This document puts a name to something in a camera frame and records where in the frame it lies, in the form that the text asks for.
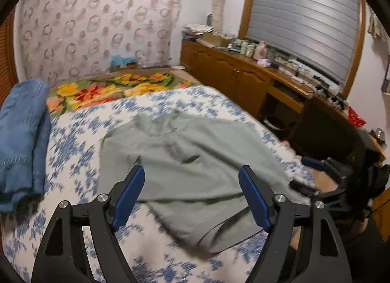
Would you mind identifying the folded floral cloth stack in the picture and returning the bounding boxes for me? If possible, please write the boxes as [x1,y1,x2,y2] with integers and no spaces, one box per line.
[183,24,214,35]

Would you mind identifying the blue floral white bedspread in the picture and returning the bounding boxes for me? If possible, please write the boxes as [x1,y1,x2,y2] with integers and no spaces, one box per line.
[0,85,316,283]

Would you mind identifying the long wooden sideboard cabinet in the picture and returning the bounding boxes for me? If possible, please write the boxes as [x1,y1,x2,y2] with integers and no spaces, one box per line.
[180,40,381,238]

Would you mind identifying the box with blue cloth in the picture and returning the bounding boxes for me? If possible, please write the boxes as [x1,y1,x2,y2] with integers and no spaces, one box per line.
[110,55,138,72]

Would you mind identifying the colourful flower blanket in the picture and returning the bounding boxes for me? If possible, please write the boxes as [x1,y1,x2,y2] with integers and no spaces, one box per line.
[46,68,200,118]

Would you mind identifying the brown louvered wooden wardrobe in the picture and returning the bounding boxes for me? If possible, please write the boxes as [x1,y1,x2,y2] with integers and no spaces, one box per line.
[0,8,19,106]

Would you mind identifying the grey window roller blind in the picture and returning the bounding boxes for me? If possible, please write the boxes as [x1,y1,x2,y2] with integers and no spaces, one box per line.
[246,0,359,83]

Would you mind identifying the grey-green pants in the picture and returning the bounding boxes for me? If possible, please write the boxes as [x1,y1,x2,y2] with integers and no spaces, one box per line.
[98,111,304,253]

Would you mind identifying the pink bottle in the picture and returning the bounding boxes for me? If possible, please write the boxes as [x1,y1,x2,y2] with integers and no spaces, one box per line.
[253,40,267,60]

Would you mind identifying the cardboard box on sideboard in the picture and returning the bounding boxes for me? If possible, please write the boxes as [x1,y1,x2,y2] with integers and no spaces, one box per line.
[202,32,234,47]

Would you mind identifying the folded blue denim jeans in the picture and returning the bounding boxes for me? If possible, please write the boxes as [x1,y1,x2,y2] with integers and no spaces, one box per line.
[1,80,51,212]

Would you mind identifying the circle patterned sheer curtain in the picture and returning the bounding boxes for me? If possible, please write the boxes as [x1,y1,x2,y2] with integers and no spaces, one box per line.
[19,0,182,85]

